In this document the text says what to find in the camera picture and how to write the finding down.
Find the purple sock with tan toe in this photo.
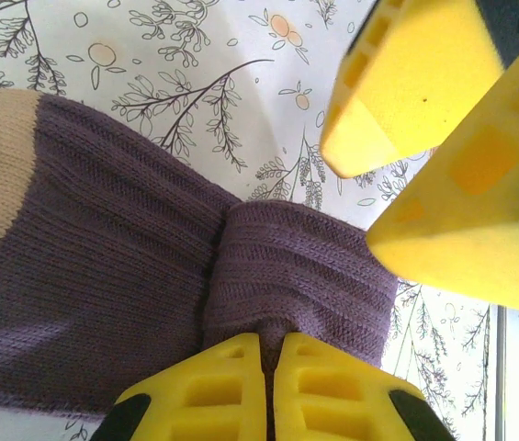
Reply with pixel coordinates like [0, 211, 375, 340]
[0, 89, 401, 422]

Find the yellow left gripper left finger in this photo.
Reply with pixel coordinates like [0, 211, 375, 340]
[96, 333, 268, 441]

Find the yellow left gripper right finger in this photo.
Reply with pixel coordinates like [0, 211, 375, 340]
[273, 331, 451, 441]

